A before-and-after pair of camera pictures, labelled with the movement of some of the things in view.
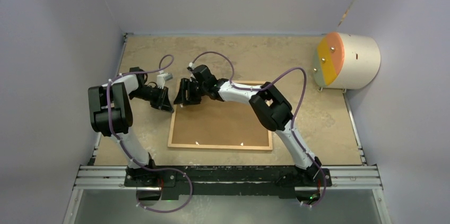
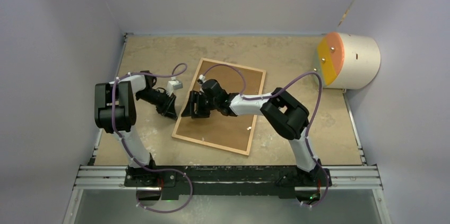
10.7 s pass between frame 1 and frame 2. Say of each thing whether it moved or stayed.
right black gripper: moved
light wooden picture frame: moved
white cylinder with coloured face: stayed
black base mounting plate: stayed
